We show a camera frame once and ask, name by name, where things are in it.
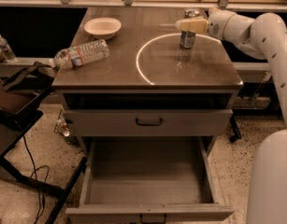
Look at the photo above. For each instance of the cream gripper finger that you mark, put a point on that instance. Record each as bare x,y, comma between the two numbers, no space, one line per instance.
199,26

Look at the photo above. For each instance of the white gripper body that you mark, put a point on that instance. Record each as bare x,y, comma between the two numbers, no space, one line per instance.
217,22

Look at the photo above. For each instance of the silver blue redbull can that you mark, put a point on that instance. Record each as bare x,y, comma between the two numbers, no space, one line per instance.
187,38

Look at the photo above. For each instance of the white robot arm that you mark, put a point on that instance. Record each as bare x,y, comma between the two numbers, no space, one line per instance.
262,38

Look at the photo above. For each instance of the grey drawer cabinet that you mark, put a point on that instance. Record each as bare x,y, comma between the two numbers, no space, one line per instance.
147,69

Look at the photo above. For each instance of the closed grey upper drawer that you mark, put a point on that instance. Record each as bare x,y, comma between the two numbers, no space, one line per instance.
147,123

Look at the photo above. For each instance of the open grey lower drawer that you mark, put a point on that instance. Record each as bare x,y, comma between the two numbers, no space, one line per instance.
148,182

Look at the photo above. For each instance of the white paper bowl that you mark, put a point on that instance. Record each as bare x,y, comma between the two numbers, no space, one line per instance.
102,28

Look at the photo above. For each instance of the black caster wheel leg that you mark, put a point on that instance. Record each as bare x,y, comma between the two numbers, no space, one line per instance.
236,131

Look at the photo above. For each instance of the clear plastic water bottle lying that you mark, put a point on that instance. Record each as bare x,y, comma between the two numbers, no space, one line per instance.
79,55

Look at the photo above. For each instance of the plastic bottle on floor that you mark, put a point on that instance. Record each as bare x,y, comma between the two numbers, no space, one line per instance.
61,126

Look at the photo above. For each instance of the small upright water bottle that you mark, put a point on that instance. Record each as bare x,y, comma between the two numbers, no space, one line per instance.
7,50

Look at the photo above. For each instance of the black side table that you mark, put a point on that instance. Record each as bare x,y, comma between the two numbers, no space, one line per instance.
9,137

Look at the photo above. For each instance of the dark bag with straps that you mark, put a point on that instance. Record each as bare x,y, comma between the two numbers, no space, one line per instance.
21,94

